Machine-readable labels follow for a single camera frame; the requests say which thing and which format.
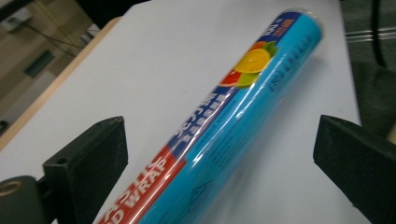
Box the blue plastic wrap roll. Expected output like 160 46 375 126
95 7 325 224

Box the dark green cloth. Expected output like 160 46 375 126
350 59 396 138

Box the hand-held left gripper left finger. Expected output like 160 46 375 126
42 116 129 224

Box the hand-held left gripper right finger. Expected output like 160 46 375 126
312 114 396 224

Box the black cable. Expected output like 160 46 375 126
372 0 387 68

